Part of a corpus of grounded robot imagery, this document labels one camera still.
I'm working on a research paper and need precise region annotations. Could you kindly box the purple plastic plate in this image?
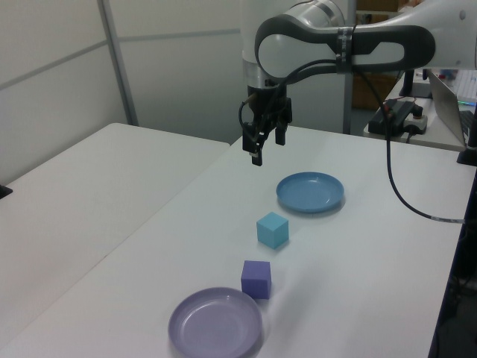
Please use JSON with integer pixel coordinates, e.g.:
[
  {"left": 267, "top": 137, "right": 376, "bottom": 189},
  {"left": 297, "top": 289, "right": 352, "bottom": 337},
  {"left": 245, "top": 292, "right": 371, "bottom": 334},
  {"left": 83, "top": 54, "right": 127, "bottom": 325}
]
[{"left": 168, "top": 286, "right": 264, "bottom": 358}]

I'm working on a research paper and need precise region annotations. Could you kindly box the black power box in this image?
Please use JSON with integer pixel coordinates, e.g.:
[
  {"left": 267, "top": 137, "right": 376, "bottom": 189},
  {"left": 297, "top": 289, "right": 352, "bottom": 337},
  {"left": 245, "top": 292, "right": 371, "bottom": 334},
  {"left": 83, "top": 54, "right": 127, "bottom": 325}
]
[{"left": 367, "top": 99, "right": 415, "bottom": 135}]

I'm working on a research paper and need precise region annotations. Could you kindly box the silver laptop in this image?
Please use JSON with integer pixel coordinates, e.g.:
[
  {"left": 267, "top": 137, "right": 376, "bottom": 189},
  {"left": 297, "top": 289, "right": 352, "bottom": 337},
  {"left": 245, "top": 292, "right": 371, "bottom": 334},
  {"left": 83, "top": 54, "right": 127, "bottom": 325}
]
[{"left": 426, "top": 69, "right": 477, "bottom": 147}]

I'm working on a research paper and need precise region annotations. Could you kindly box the purple foam cube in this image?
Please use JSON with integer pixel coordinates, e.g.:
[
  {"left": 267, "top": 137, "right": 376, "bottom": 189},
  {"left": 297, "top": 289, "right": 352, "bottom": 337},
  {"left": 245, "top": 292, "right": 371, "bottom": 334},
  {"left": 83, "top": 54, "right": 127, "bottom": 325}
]
[{"left": 241, "top": 260, "right": 272, "bottom": 300}]

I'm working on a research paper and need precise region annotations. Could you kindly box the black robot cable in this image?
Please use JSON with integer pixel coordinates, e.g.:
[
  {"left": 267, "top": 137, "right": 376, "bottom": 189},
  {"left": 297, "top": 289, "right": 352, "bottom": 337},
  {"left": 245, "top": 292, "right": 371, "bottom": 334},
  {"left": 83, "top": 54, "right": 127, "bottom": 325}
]
[{"left": 238, "top": 59, "right": 466, "bottom": 224}]

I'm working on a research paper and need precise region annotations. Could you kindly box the black monitor stand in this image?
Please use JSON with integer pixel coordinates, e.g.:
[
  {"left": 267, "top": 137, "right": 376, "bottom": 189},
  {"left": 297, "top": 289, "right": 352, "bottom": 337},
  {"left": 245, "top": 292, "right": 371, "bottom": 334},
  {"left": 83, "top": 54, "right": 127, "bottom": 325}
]
[{"left": 397, "top": 69, "right": 435, "bottom": 100}]

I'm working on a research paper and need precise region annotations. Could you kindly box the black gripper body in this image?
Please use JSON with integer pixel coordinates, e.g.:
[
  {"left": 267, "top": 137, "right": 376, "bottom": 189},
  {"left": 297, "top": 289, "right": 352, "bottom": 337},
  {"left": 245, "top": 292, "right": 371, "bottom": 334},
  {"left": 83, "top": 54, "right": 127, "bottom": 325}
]
[{"left": 245, "top": 85, "right": 291, "bottom": 130}]

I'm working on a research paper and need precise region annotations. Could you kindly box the brown cardboard box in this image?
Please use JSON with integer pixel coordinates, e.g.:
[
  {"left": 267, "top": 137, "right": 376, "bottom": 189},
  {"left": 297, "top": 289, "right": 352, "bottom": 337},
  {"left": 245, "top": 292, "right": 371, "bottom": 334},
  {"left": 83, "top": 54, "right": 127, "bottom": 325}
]
[{"left": 352, "top": 72, "right": 400, "bottom": 110}]

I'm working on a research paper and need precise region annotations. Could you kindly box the teal foam cube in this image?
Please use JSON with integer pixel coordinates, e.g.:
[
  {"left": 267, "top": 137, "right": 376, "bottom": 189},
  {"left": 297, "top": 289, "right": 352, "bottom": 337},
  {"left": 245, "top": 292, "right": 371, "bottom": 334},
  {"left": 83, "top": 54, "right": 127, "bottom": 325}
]
[{"left": 256, "top": 211, "right": 290, "bottom": 250}]

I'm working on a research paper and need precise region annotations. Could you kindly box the blue plastic plate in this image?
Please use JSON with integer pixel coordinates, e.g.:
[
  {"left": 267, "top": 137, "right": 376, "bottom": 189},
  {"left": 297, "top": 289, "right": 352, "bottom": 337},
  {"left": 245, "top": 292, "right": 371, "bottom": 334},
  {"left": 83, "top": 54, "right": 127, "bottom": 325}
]
[{"left": 275, "top": 171, "right": 346, "bottom": 214}]

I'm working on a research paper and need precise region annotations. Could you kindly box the black cable strap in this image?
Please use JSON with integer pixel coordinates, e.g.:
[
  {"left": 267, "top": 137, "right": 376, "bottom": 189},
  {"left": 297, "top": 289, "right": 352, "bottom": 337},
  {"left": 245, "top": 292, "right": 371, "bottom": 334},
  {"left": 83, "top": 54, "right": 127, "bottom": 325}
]
[{"left": 336, "top": 26, "right": 354, "bottom": 75}]

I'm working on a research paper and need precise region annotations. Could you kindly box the grey emergency stop button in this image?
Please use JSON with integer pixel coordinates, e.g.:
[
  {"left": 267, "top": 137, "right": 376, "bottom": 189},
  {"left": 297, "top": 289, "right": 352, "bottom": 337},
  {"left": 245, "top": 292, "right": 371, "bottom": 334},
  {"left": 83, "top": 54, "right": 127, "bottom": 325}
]
[{"left": 404, "top": 106, "right": 428, "bottom": 136}]

